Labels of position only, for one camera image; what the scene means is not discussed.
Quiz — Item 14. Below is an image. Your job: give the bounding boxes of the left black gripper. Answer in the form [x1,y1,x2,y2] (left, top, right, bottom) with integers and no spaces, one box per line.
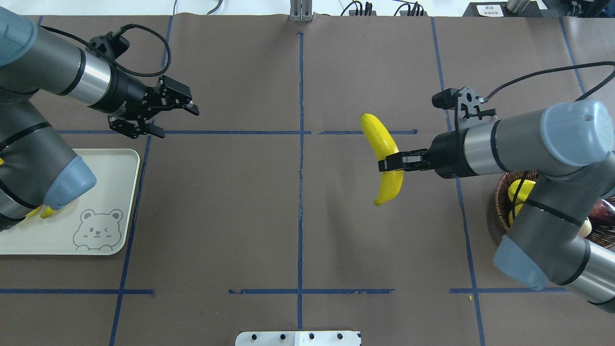
[103,72,200,139]

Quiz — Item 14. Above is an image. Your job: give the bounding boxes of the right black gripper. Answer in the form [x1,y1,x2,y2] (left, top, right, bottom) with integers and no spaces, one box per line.
[378,131,469,179]

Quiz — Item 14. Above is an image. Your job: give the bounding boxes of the yellow banana long curved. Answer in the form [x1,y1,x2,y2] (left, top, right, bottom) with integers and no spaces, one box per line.
[39,207,56,219]

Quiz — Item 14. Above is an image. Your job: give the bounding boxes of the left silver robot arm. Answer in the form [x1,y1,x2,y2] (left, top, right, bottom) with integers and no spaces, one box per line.
[0,7,199,230]

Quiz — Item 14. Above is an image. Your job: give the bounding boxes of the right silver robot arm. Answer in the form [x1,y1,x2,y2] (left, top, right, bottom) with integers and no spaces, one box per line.
[378,100,614,313]

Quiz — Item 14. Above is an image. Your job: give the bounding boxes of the brown wicker basket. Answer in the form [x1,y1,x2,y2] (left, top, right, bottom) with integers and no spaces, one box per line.
[486,171,615,249]

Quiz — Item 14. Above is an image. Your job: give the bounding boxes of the yellow starfruit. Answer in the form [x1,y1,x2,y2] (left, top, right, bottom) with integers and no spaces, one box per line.
[508,202,524,225]

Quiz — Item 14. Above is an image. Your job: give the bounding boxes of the yellow lemon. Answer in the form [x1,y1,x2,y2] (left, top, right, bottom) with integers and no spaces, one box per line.
[507,179,536,205]

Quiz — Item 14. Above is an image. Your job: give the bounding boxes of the white bear tray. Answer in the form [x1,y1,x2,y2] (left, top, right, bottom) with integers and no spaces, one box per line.
[0,148,140,256]

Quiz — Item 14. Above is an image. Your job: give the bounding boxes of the black power adapter right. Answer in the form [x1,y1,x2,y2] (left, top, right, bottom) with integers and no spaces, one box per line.
[395,1,426,17]

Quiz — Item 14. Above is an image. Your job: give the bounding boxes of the black power adapter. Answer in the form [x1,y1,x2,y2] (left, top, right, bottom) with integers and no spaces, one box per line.
[341,0,377,17]
[395,1,426,17]

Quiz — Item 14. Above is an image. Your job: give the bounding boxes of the black labelled box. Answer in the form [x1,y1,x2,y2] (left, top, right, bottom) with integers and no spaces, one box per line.
[462,0,548,18]

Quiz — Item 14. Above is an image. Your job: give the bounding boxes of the black power adapter left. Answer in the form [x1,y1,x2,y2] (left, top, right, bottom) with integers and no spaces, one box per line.
[341,0,377,17]

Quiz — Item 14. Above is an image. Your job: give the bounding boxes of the pink apple near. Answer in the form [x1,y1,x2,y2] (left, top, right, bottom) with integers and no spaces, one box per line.
[578,217,592,238]

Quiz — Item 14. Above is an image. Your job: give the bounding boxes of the dark red mango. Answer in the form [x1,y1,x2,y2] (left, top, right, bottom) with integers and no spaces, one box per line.
[588,199,615,226]

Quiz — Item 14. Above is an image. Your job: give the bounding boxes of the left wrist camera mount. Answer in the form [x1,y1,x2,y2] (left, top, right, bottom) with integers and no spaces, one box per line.
[86,32,130,61]

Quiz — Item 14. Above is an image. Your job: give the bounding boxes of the aluminium frame post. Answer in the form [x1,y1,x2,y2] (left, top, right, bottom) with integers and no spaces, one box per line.
[289,0,313,23]

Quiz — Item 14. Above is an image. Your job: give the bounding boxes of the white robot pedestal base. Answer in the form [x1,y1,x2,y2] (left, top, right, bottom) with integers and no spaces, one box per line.
[235,330,362,346]

